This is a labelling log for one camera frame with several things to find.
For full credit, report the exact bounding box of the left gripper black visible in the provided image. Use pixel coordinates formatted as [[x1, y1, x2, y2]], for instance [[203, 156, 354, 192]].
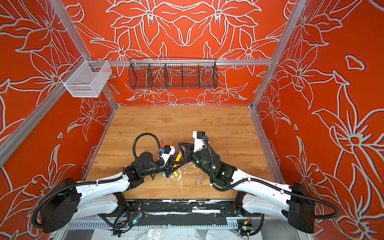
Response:
[[142, 156, 184, 178]]

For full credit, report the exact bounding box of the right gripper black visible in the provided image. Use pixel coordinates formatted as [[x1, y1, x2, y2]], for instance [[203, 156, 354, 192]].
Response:
[[177, 141, 215, 178]]

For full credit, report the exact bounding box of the orange marker pen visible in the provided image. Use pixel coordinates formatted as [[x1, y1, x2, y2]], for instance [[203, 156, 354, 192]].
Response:
[[173, 153, 183, 168]]

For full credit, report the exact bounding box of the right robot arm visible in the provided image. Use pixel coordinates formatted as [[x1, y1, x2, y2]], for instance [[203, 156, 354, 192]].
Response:
[[179, 135, 340, 234]]

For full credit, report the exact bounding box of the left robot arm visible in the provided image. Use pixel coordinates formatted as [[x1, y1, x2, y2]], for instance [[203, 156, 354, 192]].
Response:
[[31, 133, 185, 233]]

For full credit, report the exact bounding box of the clear plastic bin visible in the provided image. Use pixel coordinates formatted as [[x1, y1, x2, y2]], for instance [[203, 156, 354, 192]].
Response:
[[60, 60, 112, 98]]

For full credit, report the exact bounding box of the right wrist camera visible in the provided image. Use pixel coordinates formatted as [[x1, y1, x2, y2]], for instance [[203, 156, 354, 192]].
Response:
[[193, 131, 206, 153]]

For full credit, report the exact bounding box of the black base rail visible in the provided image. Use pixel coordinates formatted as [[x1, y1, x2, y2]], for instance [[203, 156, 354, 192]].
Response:
[[100, 198, 262, 219]]

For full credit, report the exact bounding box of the black wire basket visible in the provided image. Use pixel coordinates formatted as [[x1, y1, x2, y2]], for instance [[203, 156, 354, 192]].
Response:
[[128, 58, 219, 90]]

